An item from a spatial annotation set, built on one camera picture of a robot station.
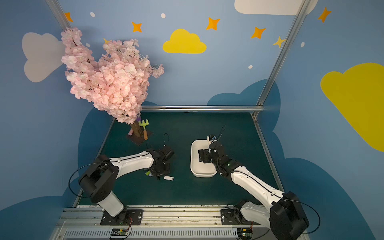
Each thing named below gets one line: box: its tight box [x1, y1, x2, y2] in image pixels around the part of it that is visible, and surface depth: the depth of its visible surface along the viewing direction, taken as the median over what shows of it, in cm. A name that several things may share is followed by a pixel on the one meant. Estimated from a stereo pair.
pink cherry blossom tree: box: [61, 27, 164, 137], surface depth 64 cm
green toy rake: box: [138, 119, 149, 141], surface depth 110 cm
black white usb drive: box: [163, 175, 174, 181], surface depth 90 cm
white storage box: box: [190, 139, 218, 178], surface depth 94 cm
